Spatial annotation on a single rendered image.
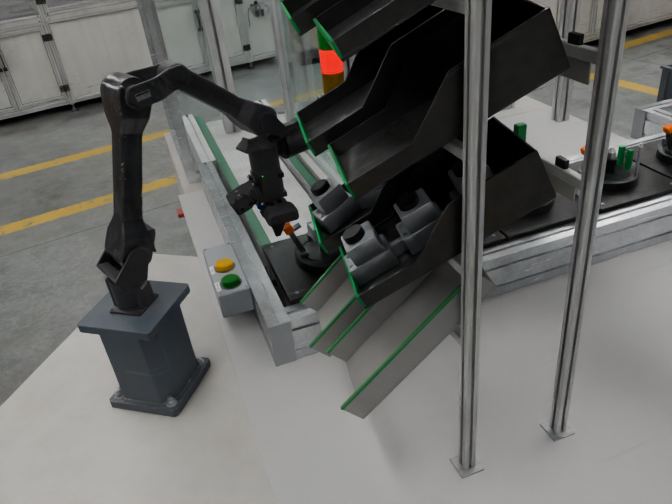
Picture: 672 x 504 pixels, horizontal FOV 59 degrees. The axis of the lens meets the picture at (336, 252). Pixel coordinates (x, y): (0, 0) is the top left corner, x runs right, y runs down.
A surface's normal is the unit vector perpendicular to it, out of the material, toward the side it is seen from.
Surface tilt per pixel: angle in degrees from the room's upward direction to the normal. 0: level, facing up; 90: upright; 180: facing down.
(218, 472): 0
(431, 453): 0
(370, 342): 45
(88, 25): 90
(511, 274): 90
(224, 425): 0
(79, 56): 90
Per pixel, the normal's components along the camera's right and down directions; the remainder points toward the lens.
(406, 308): -0.76, -0.47
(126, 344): -0.27, 0.54
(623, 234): 0.34, 0.47
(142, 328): -0.10, -0.84
